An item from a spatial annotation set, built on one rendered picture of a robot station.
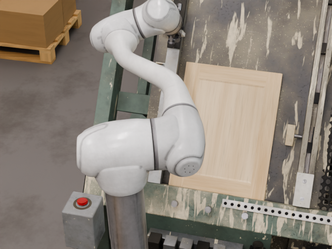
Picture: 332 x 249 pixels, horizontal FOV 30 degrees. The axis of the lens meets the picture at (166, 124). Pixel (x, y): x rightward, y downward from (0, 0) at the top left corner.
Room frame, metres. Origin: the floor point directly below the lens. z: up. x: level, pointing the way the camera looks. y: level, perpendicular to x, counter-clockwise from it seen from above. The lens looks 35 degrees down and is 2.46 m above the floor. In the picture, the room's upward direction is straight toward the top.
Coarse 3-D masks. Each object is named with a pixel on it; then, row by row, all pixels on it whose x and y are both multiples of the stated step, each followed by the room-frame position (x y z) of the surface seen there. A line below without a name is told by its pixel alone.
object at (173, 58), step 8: (184, 24) 2.22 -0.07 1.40; (168, 48) 2.15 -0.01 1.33; (176, 48) 2.15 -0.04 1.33; (168, 56) 2.14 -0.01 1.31; (176, 56) 2.13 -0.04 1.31; (168, 64) 2.12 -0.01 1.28; (176, 64) 2.11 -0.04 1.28; (176, 72) 2.10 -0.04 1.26; (160, 96) 2.05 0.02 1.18; (160, 104) 2.03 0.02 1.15; (160, 112) 2.01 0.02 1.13; (152, 176) 1.87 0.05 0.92; (160, 176) 1.86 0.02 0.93
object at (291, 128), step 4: (288, 124) 1.91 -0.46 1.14; (292, 124) 1.91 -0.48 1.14; (288, 128) 1.90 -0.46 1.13; (292, 128) 1.90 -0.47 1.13; (288, 132) 1.89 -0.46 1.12; (292, 132) 1.89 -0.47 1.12; (288, 136) 1.89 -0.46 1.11; (292, 136) 1.88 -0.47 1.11; (288, 140) 1.88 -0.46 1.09; (292, 140) 1.87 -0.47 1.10; (288, 144) 1.87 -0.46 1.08; (292, 144) 1.87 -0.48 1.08
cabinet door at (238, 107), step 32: (192, 64) 2.12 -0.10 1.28; (192, 96) 2.05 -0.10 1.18; (224, 96) 2.03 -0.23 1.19; (256, 96) 2.01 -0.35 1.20; (224, 128) 1.95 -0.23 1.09; (256, 128) 1.94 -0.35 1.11; (224, 160) 1.88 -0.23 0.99; (256, 160) 1.86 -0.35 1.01; (224, 192) 1.81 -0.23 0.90; (256, 192) 1.79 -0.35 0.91
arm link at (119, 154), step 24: (120, 120) 1.28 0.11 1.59; (144, 120) 1.27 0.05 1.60; (96, 144) 1.20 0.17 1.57; (120, 144) 1.19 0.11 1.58; (144, 144) 1.20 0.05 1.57; (96, 168) 1.17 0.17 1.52; (120, 168) 1.17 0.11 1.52; (144, 168) 1.19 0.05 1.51; (120, 192) 1.17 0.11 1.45; (120, 216) 1.17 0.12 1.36; (144, 216) 1.20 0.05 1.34; (120, 240) 1.16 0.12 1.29; (144, 240) 1.18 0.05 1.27
